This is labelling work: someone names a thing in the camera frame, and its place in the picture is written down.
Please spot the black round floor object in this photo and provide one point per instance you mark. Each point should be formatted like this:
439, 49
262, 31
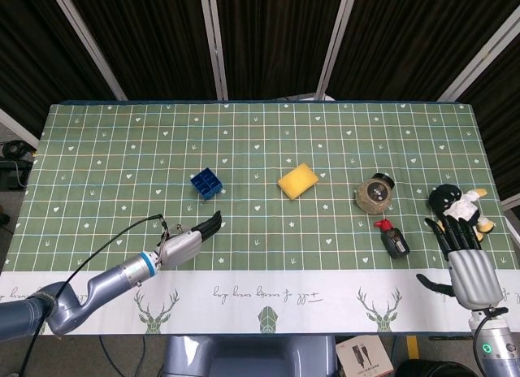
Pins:
436, 369

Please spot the dark pleated partition panel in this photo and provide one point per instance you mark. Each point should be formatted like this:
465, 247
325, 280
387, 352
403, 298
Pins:
410, 40
40, 52
276, 40
150, 40

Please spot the yellow sponge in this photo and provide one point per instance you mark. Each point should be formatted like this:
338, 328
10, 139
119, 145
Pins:
297, 181

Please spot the black bottle with red cap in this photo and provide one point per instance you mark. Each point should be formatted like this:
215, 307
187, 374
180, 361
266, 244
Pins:
393, 241

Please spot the small beaded metal chain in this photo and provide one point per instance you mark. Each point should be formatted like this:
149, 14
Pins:
177, 229

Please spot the round glass jar of grain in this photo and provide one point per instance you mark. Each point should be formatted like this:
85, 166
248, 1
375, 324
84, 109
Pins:
375, 195

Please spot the green grid deer tablecloth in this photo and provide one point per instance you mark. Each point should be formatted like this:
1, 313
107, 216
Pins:
260, 149

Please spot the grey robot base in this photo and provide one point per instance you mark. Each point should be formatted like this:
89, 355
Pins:
248, 354

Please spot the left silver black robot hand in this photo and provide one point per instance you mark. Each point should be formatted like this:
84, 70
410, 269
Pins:
183, 247

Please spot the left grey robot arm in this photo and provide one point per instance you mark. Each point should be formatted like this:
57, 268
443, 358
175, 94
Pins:
81, 295

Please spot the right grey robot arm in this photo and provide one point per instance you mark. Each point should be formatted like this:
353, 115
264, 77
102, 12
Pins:
497, 344

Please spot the black white penguin plush toy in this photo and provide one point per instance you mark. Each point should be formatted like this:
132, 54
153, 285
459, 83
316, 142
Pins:
459, 204

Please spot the black equipment on floor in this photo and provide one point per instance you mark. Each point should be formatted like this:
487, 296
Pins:
14, 165

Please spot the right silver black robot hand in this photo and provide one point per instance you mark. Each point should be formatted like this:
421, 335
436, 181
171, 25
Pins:
473, 275

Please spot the white partition frame post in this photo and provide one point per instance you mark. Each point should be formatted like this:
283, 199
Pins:
479, 56
337, 44
89, 48
214, 44

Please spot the blue four-compartment plastic box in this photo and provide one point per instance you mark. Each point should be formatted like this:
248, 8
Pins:
207, 183

